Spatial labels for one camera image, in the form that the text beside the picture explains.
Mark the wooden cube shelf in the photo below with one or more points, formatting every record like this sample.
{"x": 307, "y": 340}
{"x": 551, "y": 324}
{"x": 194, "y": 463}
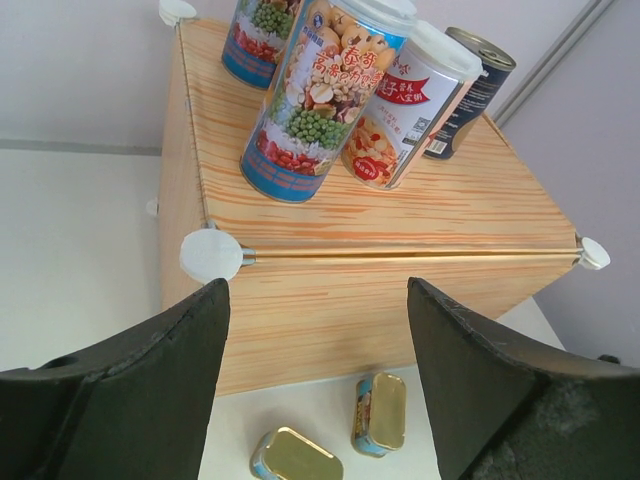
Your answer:
{"x": 321, "y": 286}

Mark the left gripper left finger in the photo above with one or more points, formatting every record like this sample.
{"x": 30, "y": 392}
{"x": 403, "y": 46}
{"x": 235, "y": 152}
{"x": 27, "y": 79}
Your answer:
{"x": 134, "y": 406}

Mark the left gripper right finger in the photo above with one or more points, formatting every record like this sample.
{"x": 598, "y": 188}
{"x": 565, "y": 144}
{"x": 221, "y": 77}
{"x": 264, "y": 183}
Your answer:
{"x": 502, "y": 405}

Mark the rectangular gold tin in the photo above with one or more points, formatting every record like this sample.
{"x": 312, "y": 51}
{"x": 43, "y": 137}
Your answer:
{"x": 283, "y": 453}
{"x": 380, "y": 415}

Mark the dark round tin can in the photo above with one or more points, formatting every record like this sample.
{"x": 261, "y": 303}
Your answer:
{"x": 496, "y": 67}

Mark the tall can with spoon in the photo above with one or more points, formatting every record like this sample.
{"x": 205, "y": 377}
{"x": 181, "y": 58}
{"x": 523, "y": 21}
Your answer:
{"x": 257, "y": 36}

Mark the white lid can colourful label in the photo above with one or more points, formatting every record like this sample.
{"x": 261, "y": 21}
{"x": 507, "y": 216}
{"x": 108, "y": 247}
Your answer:
{"x": 334, "y": 61}

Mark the white lid can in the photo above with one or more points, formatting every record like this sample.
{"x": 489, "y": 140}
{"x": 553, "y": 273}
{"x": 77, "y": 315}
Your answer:
{"x": 420, "y": 90}

